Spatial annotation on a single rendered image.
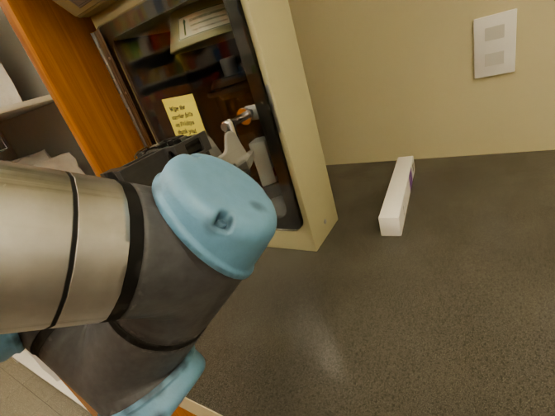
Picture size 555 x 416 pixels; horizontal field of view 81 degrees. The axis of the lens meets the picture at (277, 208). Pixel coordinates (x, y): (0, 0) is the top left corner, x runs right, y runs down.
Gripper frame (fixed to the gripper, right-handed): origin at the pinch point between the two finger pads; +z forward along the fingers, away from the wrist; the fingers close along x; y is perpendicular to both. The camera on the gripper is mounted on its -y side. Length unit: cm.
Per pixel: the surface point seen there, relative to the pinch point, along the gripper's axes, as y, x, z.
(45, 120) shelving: 19, 157, 47
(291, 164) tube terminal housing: -3.4, -5.0, 4.7
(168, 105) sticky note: 10.3, 14.9, 3.6
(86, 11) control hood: 27.6, 22.6, 2.3
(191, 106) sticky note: 9.2, 9.8, 3.6
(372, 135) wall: -14.1, -3.9, 47.7
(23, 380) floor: -108, 200, -23
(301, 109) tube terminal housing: 3.4, -5.4, 11.5
